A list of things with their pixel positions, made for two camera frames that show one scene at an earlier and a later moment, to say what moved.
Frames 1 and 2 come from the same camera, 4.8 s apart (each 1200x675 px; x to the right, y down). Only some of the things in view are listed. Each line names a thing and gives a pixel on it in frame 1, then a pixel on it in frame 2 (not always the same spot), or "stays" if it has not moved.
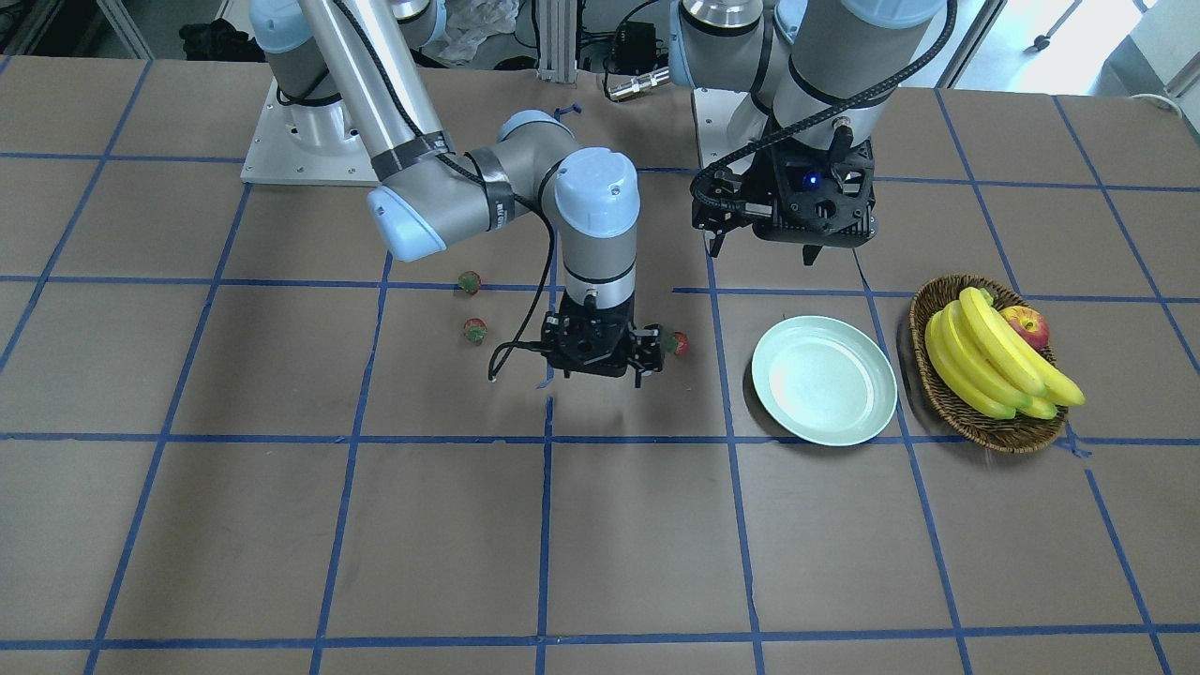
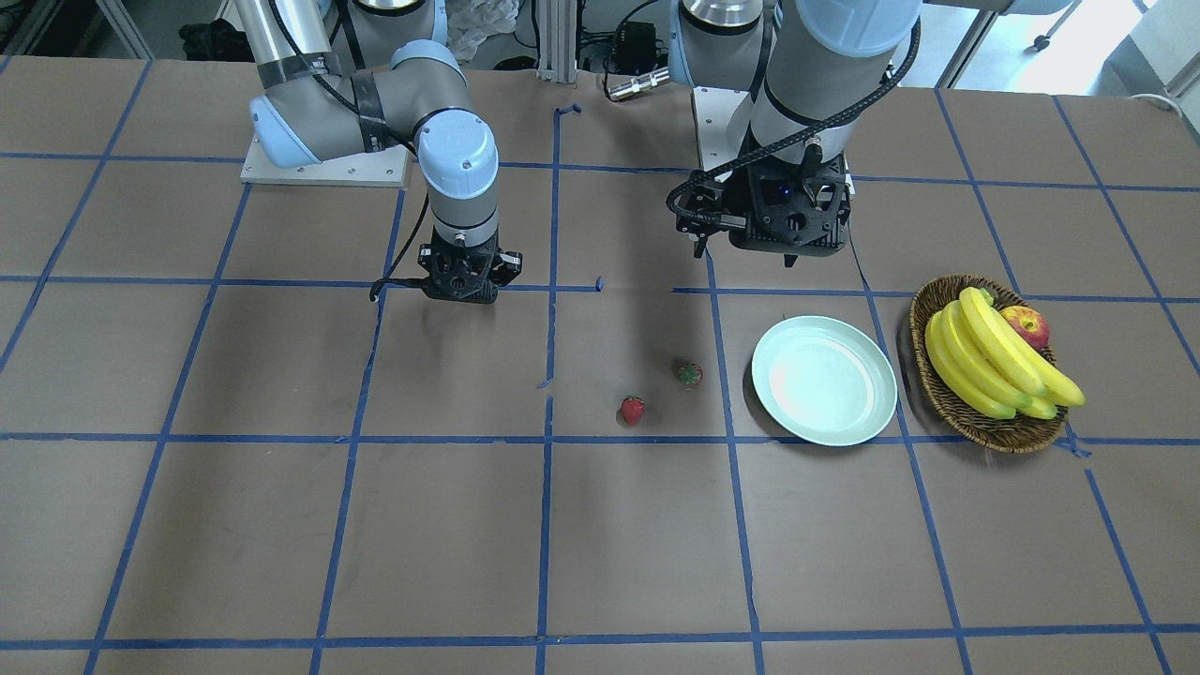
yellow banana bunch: x=989 y=365 stays
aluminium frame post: x=558 y=26 stays
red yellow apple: x=1029 y=321 stays
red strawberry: x=679 y=343 to x=691 y=374
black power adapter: x=637 y=47 stays
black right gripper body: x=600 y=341 to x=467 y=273
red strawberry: x=475 y=330 to x=633 y=410
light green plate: x=824 y=381 stays
